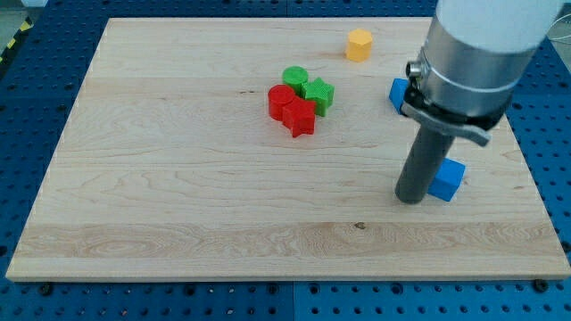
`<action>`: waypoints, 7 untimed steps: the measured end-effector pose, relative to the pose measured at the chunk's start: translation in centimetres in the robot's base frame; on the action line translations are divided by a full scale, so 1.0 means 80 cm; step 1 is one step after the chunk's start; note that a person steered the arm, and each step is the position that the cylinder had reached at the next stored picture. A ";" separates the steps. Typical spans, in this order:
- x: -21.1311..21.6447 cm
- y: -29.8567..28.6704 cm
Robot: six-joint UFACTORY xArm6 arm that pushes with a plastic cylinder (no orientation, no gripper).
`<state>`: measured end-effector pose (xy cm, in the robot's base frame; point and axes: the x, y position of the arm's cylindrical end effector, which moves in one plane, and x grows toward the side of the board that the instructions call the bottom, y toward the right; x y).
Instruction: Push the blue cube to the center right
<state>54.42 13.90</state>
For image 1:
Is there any green cylinder block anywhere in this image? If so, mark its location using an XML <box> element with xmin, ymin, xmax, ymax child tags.
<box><xmin>282</xmin><ymin>66</ymin><xmax>309</xmax><ymax>96</ymax></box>

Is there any green star block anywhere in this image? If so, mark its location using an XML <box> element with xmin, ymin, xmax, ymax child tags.
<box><xmin>302</xmin><ymin>78</ymin><xmax>335</xmax><ymax>117</ymax></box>

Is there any red cylinder block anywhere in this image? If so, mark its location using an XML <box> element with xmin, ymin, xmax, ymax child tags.
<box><xmin>268</xmin><ymin>84</ymin><xmax>296</xmax><ymax>121</ymax></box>

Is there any blue cube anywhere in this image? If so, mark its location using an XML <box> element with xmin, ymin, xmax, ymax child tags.
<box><xmin>428</xmin><ymin>158</ymin><xmax>466</xmax><ymax>202</ymax></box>

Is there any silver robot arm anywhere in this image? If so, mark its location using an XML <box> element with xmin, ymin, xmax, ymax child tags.
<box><xmin>395</xmin><ymin>0</ymin><xmax>564</xmax><ymax>204</ymax></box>

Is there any blue block behind arm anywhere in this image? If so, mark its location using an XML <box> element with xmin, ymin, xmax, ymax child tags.
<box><xmin>389</xmin><ymin>78</ymin><xmax>409</xmax><ymax>115</ymax></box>

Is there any yellow hexagonal block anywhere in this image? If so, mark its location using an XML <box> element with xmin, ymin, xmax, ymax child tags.
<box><xmin>345</xmin><ymin>29</ymin><xmax>373</xmax><ymax>62</ymax></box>

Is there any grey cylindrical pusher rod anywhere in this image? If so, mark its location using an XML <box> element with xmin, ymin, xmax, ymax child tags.
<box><xmin>394</xmin><ymin>126</ymin><xmax>455</xmax><ymax>204</ymax></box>

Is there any light wooden board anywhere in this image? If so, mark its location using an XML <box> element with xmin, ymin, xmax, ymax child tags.
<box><xmin>6</xmin><ymin>18</ymin><xmax>570</xmax><ymax>282</ymax></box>

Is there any red star block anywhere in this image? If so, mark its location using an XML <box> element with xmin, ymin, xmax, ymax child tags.
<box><xmin>282</xmin><ymin>97</ymin><xmax>316</xmax><ymax>137</ymax></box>

